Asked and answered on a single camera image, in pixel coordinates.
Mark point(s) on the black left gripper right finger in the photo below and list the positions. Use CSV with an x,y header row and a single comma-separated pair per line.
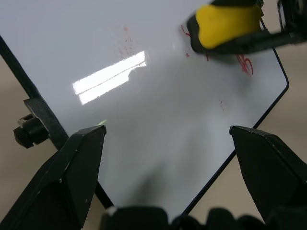
x,y
273,172

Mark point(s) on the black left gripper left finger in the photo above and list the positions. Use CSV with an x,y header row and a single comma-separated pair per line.
x,y
55,182

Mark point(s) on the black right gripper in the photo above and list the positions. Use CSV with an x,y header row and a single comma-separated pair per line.
x,y
293,16

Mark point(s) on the yellow eraser with black felt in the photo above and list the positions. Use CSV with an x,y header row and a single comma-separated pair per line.
x,y
223,24

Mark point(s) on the black whiteboard stand clamp knob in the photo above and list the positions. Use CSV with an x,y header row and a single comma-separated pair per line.
x,y
31,129

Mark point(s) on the white whiteboard with black frame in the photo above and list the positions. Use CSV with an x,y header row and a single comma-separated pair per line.
x,y
156,124

